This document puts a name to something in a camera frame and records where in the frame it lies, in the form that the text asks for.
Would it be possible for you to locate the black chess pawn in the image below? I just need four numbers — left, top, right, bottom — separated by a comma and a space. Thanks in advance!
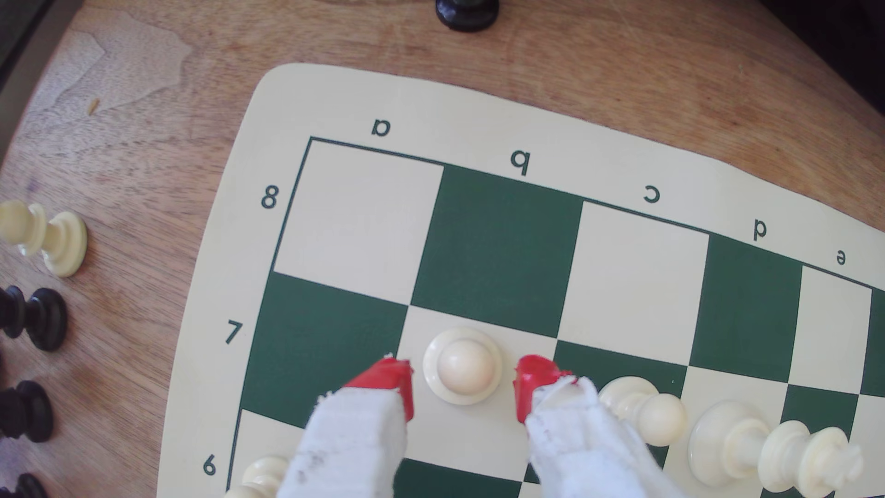
0, 379, 55, 444
0, 472, 49, 498
435, 0, 500, 33
0, 285, 69, 352

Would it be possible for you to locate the green and cream chess mat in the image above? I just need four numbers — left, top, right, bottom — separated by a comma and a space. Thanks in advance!
155, 62, 885, 498

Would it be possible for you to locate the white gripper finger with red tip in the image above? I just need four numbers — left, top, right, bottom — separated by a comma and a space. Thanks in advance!
277, 356, 416, 498
513, 355, 692, 498

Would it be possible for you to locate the white chess queen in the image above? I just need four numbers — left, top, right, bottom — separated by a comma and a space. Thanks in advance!
688, 400, 865, 498

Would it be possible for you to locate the white chess pawn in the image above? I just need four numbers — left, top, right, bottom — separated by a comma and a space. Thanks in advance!
422, 327, 504, 406
599, 375, 690, 448
223, 454, 291, 498
0, 200, 89, 279

